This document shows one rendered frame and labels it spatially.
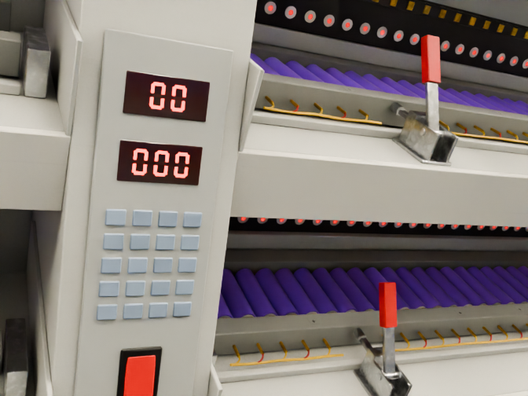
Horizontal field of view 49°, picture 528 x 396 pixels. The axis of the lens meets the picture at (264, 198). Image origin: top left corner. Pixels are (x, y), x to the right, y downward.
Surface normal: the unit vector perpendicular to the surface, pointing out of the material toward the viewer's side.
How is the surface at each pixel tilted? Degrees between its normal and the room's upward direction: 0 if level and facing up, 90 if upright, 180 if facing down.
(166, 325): 90
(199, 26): 90
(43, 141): 108
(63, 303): 90
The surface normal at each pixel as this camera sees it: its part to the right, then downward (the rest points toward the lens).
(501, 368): 0.26, -0.87
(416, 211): 0.36, 0.50
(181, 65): 0.43, 0.20
